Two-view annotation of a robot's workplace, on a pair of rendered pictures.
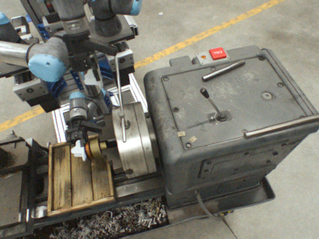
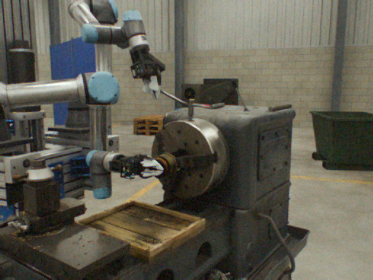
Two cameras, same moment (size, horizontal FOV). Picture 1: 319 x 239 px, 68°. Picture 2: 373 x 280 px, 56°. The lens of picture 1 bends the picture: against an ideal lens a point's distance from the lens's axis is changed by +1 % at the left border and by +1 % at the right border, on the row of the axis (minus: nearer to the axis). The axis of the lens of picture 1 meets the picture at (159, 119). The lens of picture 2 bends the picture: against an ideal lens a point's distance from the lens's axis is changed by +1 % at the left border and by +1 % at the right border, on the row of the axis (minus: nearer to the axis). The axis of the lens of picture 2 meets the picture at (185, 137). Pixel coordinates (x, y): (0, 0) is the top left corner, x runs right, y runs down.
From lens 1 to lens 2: 1.38 m
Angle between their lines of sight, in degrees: 60
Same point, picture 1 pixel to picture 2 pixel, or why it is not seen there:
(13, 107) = not seen: outside the picture
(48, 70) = (112, 82)
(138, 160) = (218, 141)
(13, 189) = (84, 233)
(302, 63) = not seen: hidden behind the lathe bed
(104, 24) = (84, 113)
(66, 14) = (140, 30)
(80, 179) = (148, 229)
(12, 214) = (114, 242)
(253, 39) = not seen: hidden behind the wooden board
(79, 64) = (147, 68)
